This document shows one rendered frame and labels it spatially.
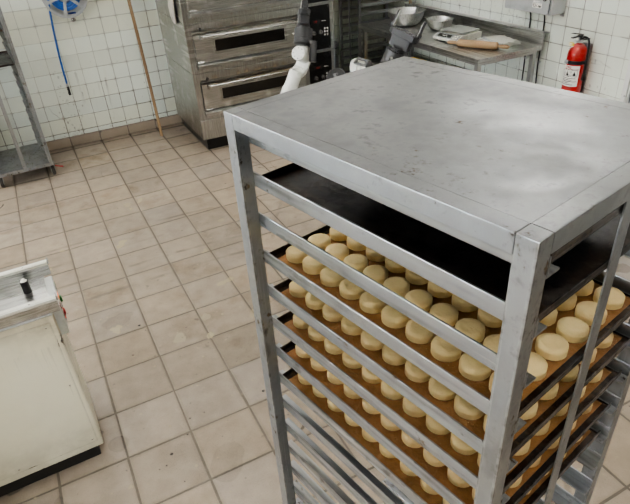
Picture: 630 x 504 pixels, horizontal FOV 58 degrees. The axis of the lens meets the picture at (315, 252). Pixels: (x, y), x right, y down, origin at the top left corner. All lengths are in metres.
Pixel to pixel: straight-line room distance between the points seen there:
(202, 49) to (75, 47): 1.42
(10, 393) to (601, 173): 2.27
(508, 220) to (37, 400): 2.23
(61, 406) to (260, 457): 0.88
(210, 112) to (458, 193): 4.97
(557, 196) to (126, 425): 2.57
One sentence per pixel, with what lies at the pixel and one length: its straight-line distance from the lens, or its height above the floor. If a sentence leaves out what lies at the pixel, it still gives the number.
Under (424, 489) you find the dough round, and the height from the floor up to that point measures 1.14.
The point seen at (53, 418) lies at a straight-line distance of 2.71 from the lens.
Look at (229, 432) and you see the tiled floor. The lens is 2.84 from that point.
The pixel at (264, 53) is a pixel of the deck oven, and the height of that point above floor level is 0.85.
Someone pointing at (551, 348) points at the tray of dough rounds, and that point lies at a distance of 0.99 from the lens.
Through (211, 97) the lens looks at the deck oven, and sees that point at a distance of 5.63.
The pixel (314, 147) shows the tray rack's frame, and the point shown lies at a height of 1.82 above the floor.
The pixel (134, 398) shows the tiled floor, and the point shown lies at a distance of 3.14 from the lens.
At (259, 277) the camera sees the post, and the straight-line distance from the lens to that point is 1.22.
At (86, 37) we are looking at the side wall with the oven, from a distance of 6.36.
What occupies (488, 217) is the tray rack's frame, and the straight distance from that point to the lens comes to 0.68.
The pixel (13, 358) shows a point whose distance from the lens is 2.48.
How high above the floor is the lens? 2.15
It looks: 33 degrees down
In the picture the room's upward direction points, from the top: 4 degrees counter-clockwise
